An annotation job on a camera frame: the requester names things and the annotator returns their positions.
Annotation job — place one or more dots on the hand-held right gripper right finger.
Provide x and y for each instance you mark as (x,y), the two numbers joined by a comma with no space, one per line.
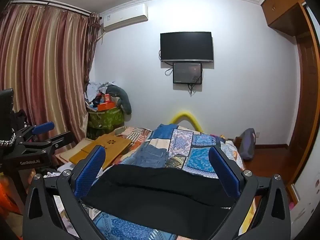
(226,172)

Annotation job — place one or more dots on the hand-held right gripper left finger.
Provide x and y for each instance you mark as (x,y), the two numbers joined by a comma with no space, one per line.
(88,172)

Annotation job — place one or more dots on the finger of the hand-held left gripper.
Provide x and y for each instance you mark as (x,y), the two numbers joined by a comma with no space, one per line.
(58,140)
(43,127)

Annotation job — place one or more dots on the black pants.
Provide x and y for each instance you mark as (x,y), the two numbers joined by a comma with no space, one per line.
(160,192)

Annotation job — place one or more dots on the wooden lap desk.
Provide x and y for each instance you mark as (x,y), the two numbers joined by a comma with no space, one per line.
(105,146)

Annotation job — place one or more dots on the patchwork printed blanket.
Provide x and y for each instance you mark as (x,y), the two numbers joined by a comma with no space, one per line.
(200,152)

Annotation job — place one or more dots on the purple grey bag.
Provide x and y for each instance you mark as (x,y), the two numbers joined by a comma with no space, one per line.
(247,143)

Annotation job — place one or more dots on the orange cloth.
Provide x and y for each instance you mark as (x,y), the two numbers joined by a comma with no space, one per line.
(10,195)

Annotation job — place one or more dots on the green storage box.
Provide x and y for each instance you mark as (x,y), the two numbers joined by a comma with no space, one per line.
(106,120)

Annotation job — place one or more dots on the orange box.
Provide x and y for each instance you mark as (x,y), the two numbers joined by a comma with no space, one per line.
(106,106)

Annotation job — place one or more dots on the striped pink curtain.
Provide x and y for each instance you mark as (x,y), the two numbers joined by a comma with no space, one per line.
(47,67)

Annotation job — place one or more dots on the pile of pale cloths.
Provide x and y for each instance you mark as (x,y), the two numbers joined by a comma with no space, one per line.
(96,90)

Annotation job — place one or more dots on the small red box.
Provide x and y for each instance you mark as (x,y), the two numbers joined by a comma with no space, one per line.
(107,98)

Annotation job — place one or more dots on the blue denim jeans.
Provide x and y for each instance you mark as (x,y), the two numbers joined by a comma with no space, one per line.
(151,155)

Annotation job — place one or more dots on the yellow foam tube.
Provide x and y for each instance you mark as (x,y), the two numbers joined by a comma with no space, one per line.
(186,117)

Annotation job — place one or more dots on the grey plush pillow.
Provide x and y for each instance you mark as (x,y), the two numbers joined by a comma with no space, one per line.
(125,100)

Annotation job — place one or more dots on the white panel with stickers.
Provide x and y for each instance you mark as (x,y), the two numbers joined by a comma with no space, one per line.
(306,205)

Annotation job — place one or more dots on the white air conditioner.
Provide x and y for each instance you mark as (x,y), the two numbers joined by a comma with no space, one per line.
(125,17)

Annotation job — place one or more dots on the small black wall monitor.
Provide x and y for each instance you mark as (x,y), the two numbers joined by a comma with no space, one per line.
(187,72)

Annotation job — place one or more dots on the curtain rail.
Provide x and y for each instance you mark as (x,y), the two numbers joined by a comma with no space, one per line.
(50,5)

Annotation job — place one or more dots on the black wall television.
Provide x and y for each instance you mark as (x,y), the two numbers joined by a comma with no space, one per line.
(186,46)

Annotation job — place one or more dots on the wooden wall cabinet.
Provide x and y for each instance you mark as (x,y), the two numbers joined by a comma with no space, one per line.
(282,7)

